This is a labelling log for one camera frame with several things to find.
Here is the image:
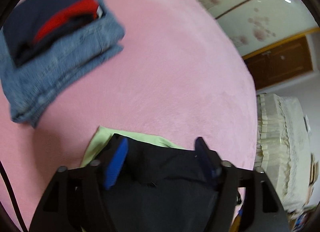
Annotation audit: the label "green and black hooded jacket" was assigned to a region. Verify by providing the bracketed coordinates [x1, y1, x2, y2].
[81, 126, 238, 231]

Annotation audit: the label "cream lace covered furniture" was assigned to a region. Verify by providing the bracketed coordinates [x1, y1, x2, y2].
[254, 93, 311, 212]

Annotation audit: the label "folded navy red garment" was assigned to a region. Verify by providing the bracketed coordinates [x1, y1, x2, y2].
[3, 0, 103, 67]

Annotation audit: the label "folded blue jeans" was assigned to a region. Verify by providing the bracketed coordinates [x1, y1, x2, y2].
[1, 0, 125, 127]

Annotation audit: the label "pink plush bed blanket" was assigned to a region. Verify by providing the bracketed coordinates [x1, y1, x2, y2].
[1, 0, 257, 225]

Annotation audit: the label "dark brown wooden door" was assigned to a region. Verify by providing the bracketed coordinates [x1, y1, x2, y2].
[245, 36, 313, 90]

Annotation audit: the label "black cable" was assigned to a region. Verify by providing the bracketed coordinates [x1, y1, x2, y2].
[0, 160, 28, 232]

